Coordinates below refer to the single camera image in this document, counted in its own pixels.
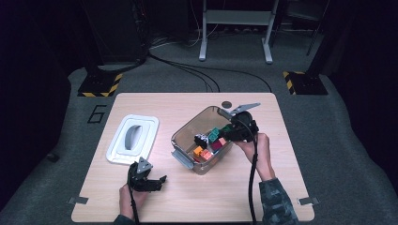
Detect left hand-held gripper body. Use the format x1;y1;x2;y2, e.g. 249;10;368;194
127;157;158;192

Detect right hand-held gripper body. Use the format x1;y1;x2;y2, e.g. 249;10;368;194
229;102;262;143

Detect teal toy block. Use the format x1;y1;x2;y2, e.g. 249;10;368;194
207;127;222;144

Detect white toy car block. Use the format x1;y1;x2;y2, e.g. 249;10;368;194
193;133;209;150

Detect brown transparent storage box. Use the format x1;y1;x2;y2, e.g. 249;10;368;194
170;105;243;176

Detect white box lid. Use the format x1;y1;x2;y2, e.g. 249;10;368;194
105;113;160;166

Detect person's left hand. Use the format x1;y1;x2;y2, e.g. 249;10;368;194
118;183;149;219

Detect person's right hand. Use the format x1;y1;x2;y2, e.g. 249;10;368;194
234;132;276;183

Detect grey tape piece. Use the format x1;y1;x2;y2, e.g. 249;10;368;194
68;196;89;205
298;196;321;206

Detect black yellow striped stand base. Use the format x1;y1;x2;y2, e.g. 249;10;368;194
283;70;329;96
77;72;124;98

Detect white metal stand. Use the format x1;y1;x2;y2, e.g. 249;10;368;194
199;0;280;65

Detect black equipment rack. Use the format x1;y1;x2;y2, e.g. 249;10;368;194
79;0;149;68

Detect left hand-held gripper cable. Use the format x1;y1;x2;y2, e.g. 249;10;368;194
128;186;141;225

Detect hand-held gripper cable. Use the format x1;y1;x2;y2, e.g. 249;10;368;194
128;186;141;225
248;137;260;225

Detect black floor cable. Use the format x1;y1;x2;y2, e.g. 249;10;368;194
146;51;221;94
187;64;272;93

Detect right hand-held gripper cable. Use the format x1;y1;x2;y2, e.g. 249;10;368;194
248;137;260;225

